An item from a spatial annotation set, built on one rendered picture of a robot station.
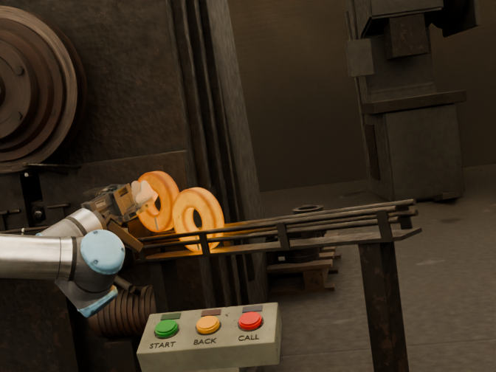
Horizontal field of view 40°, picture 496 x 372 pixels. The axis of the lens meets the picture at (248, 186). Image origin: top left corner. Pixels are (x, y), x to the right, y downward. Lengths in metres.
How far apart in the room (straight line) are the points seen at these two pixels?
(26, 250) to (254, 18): 6.84
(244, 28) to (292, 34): 0.56
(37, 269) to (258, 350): 0.47
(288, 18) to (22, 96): 6.25
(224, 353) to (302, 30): 6.95
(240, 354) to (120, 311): 0.72
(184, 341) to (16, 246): 0.39
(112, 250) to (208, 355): 0.33
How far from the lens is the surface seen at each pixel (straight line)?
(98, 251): 1.38
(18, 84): 1.95
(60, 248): 1.39
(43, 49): 2.00
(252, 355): 1.17
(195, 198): 1.61
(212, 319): 1.21
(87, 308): 1.51
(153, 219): 1.75
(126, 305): 1.84
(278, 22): 8.01
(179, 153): 1.99
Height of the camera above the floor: 0.96
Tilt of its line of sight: 6 degrees down
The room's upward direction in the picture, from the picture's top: 8 degrees counter-clockwise
